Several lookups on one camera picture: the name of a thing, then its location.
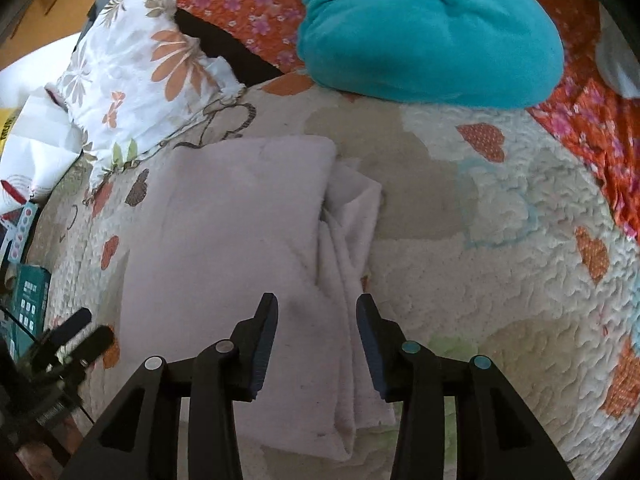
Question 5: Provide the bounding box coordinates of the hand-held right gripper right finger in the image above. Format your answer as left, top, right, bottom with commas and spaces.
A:
355, 292, 576, 480

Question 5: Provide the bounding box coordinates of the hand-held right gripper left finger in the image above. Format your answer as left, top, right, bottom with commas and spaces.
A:
60, 291, 279, 480

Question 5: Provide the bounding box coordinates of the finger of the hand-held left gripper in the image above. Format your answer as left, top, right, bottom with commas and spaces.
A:
69, 325, 115, 367
41, 307, 94, 356

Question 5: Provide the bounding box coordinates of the pink floral knit sweater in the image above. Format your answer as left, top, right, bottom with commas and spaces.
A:
117, 135, 399, 464

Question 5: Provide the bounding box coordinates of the teal cardboard box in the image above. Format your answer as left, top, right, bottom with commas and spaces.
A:
0, 265, 52, 343

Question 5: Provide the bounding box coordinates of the small colourful dotted box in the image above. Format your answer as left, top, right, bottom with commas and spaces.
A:
9, 202, 41, 264

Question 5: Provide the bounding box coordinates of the quilted heart print bedspread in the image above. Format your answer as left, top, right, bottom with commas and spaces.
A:
20, 72, 640, 480

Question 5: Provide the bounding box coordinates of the white plastic bag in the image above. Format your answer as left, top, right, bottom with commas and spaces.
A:
0, 35, 87, 222

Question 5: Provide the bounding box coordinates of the yellow packet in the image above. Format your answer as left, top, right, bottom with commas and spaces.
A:
0, 107, 22, 162

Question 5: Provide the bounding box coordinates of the white floral pillow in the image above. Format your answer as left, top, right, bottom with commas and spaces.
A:
55, 0, 249, 189

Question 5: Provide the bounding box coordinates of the black cloth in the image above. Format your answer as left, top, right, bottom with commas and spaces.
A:
172, 8, 287, 87

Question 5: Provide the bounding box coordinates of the teal fleece cloth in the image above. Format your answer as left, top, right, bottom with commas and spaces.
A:
295, 0, 565, 110

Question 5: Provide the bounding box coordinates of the orange floral blanket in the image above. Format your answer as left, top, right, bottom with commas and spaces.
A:
175, 0, 640, 242

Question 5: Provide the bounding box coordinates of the grey white cloth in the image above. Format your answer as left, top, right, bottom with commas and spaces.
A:
595, 4, 640, 102

